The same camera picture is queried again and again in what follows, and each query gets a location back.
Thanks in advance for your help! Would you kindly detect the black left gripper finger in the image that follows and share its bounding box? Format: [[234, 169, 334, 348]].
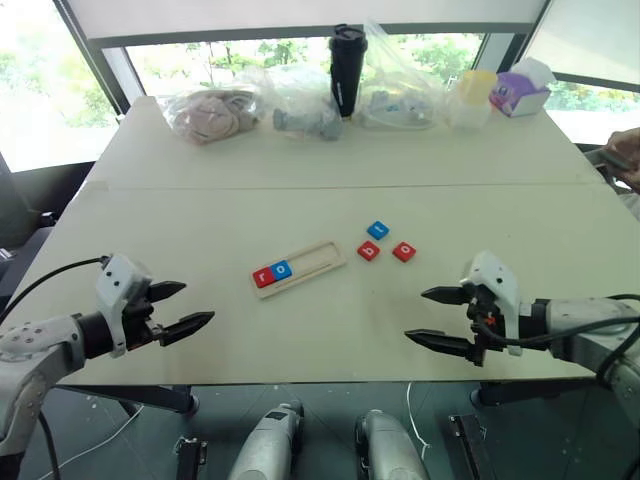
[[149, 280, 188, 303], [159, 310, 217, 348]]

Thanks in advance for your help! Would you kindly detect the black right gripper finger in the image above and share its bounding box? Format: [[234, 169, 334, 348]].
[[404, 328, 474, 359], [420, 285, 474, 306]]

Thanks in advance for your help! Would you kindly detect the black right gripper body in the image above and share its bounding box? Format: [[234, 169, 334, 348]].
[[465, 284, 500, 369]]

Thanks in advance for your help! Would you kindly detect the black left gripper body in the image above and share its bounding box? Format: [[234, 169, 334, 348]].
[[119, 281, 166, 352]]

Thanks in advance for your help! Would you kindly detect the wooden letter tray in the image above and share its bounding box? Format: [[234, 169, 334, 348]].
[[249, 240, 349, 302]]

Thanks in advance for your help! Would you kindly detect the person's bare hand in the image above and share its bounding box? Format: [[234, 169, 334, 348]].
[[603, 126, 640, 194]]

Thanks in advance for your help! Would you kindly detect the black table leg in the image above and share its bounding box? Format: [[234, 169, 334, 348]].
[[468, 380, 604, 410], [55, 383, 200, 417]]

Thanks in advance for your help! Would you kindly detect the silver rounded leg shell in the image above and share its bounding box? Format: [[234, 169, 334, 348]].
[[227, 398, 306, 480], [354, 408, 432, 480]]

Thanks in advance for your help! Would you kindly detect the plastic bag with pink plush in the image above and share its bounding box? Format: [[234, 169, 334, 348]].
[[161, 81, 267, 147]]

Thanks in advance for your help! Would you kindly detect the dark smartphone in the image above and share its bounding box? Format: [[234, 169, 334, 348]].
[[583, 148, 635, 175]]

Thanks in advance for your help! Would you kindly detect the clear container with yellow lid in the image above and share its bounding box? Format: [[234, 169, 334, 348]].
[[446, 68, 500, 131]]

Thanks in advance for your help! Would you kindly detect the clear plastic bag with items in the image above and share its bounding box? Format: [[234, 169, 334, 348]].
[[356, 18, 462, 133]]

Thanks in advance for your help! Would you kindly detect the purple tissue box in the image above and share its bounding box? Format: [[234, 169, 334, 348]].
[[488, 56, 557, 120]]

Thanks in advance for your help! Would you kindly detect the plastic bag with grey toy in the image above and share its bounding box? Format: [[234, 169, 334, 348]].
[[234, 66, 347, 143]]

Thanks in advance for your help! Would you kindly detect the black travel tumbler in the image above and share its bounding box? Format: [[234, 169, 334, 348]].
[[327, 22, 371, 122]]

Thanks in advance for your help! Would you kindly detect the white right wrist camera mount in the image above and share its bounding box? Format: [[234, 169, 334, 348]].
[[459, 250, 524, 358]]

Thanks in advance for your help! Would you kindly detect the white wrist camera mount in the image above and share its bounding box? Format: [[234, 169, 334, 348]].
[[459, 250, 524, 358], [94, 253, 153, 359]]

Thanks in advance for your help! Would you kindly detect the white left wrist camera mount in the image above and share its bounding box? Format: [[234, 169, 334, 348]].
[[94, 253, 153, 359]]

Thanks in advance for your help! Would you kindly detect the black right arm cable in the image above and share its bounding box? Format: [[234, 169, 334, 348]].
[[472, 293, 640, 346]]

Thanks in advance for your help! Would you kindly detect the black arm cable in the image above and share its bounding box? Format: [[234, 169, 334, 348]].
[[472, 293, 640, 346], [0, 256, 110, 324]]

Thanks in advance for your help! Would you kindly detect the white floor cable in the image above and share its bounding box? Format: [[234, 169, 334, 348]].
[[406, 382, 432, 462], [48, 403, 147, 474]]

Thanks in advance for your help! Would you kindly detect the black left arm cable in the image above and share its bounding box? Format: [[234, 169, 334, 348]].
[[0, 256, 110, 324]]

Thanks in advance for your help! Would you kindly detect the black foot bracket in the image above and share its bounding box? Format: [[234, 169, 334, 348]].
[[447, 412, 495, 480], [174, 434, 209, 480]]

